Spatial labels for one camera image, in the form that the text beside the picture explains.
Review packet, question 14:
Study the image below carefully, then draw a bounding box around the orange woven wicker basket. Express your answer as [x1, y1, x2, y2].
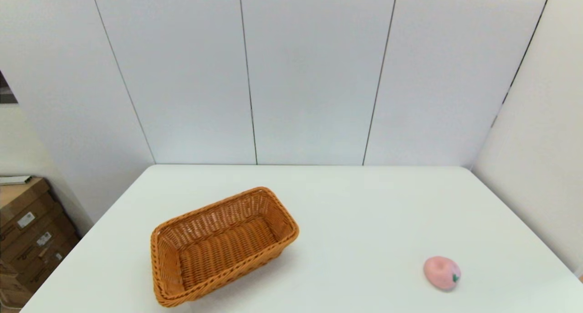
[150, 186, 300, 308]

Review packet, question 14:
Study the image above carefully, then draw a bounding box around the pink toy peach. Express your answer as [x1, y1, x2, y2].
[423, 256, 461, 291]

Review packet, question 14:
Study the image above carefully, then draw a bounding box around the brown cardboard box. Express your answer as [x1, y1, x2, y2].
[0, 277, 33, 310]
[0, 240, 82, 293]
[0, 177, 64, 241]
[0, 213, 78, 264]

